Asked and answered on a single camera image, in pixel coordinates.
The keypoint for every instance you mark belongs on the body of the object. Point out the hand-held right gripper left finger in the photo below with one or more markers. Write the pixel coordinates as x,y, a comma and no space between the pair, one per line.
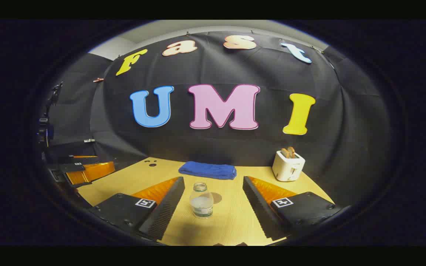
163,214

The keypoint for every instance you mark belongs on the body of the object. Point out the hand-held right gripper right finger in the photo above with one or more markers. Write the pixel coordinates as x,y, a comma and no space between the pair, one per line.
259,210

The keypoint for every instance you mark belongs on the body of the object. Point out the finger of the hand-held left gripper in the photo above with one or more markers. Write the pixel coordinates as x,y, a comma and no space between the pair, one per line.
94,171
70,160

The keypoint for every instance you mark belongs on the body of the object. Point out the clear plastic water bottle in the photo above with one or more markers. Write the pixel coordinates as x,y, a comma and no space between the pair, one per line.
202,207

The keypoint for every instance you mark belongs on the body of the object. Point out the round brown coaster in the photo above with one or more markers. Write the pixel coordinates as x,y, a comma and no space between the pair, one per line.
217,198

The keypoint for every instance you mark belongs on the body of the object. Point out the white toaster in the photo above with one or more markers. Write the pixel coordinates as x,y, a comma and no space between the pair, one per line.
287,168

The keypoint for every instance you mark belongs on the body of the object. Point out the folded blue towel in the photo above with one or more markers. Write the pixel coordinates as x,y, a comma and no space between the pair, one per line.
207,170

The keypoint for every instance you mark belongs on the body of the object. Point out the toasted bread slice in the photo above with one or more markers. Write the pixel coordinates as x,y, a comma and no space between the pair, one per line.
284,153
291,151

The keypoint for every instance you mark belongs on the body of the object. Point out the black camera stand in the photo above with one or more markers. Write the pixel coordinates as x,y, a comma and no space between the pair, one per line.
44,125

